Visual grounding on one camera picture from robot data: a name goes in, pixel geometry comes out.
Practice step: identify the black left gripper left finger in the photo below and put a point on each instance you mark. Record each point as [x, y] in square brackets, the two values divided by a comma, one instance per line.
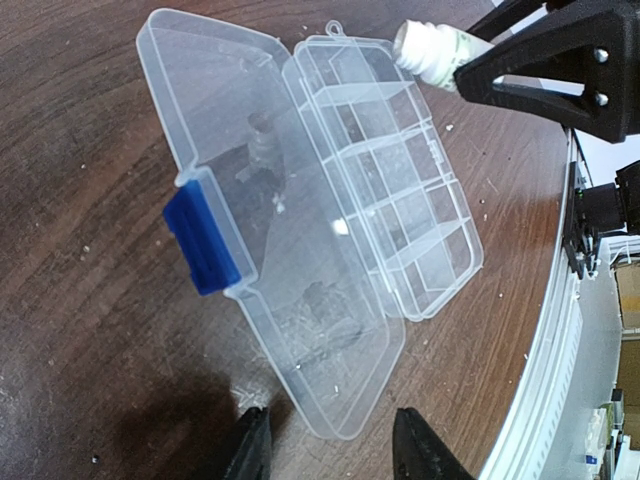
[248, 451]

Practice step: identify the clear plastic pill organizer box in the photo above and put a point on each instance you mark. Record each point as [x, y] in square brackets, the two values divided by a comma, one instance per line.
[312, 189]

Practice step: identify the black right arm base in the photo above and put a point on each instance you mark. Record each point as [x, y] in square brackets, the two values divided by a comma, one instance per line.
[580, 239]

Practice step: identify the aluminium front rail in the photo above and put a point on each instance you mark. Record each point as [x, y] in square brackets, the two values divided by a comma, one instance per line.
[569, 372]

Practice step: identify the white pill bottle green label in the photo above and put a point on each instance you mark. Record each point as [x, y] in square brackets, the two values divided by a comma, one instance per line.
[434, 52]

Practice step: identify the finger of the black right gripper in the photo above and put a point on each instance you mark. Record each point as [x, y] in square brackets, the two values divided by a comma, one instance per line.
[578, 65]

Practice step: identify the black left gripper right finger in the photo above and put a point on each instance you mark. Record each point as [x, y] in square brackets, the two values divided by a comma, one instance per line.
[419, 453]

